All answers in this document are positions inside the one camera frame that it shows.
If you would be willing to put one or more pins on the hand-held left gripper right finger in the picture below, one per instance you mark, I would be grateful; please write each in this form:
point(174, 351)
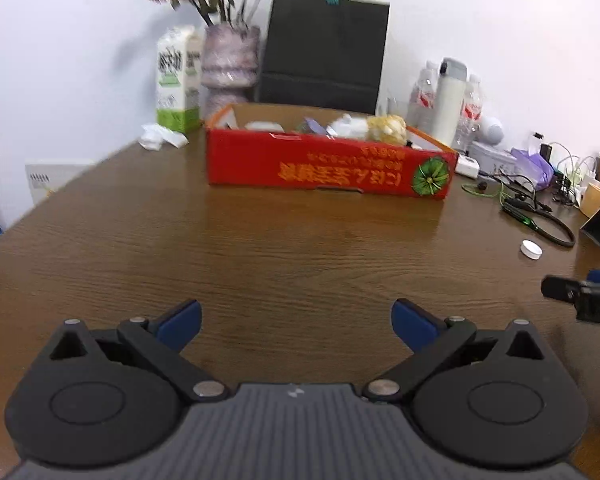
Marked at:
point(411, 321)

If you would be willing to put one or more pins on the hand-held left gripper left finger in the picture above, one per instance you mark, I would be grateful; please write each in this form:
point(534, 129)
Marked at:
point(179, 321)

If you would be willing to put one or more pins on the red cardboard box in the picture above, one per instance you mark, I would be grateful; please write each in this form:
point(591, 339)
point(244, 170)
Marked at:
point(260, 160)

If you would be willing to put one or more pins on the white and yellow plush toy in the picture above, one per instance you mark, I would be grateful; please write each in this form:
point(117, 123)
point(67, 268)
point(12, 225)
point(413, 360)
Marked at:
point(387, 130)

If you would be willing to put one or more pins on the wooden desktop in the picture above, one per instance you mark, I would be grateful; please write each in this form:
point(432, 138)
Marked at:
point(280, 260)

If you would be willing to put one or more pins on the white bottle cap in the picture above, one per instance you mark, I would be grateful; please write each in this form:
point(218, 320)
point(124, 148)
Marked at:
point(531, 249)

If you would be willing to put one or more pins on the small wooden box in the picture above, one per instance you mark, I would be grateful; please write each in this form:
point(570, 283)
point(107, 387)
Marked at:
point(594, 200)

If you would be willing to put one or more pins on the purple plastic bag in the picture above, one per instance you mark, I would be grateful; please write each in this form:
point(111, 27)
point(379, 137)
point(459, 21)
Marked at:
point(535, 170)

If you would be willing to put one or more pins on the pale patterned tin box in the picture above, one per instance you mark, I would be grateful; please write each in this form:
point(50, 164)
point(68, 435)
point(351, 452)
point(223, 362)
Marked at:
point(492, 157)

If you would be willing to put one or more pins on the white charger plug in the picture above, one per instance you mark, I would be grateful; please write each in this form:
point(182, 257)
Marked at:
point(467, 165)

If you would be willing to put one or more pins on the white round device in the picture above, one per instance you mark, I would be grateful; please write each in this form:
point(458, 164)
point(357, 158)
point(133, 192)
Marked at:
point(492, 129)

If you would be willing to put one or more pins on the crumpled white tissue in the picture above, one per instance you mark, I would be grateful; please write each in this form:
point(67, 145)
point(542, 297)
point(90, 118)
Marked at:
point(160, 136)

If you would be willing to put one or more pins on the white power bank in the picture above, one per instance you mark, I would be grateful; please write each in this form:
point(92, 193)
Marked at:
point(264, 126)

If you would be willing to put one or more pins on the white thermos flask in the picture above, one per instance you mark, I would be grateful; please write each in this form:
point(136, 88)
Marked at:
point(449, 105)

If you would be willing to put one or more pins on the clear glass cup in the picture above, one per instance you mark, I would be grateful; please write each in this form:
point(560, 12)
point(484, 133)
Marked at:
point(397, 106)

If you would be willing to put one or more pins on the white and green milk carton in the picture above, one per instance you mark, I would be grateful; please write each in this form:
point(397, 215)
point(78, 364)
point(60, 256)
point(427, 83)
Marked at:
point(177, 80)

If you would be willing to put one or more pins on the black paper bag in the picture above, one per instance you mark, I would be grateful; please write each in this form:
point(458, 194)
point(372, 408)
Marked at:
point(325, 50)

